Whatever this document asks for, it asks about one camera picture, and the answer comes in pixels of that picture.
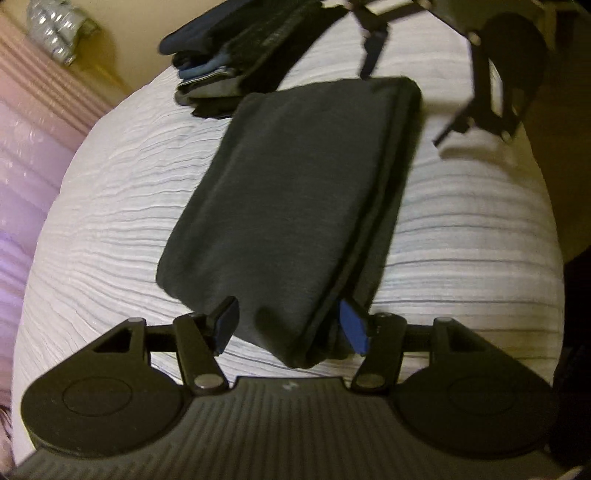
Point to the striped white bed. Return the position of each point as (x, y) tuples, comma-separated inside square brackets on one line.
[(115, 184)]

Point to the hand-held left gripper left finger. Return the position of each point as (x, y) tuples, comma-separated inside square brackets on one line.
[(226, 323)]

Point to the silver crinkled object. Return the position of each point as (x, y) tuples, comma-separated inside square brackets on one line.
[(55, 27)]

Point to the stack of folded clothes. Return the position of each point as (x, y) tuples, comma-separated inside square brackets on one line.
[(231, 46)]

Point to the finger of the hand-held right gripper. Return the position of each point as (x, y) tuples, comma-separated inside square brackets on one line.
[(457, 124), (371, 50)]

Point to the pink curtain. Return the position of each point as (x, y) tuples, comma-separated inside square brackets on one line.
[(27, 138)]

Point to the dark grey pants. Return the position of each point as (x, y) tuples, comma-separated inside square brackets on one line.
[(286, 207)]

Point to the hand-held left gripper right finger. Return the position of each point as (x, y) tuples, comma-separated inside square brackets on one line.
[(353, 327)]

